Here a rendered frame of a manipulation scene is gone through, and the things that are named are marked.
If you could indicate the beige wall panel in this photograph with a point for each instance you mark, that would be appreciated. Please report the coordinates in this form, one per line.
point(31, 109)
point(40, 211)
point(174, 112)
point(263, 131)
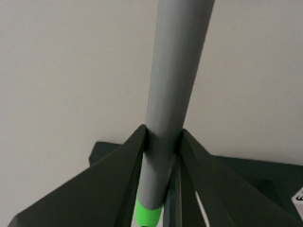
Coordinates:
point(74, 72)

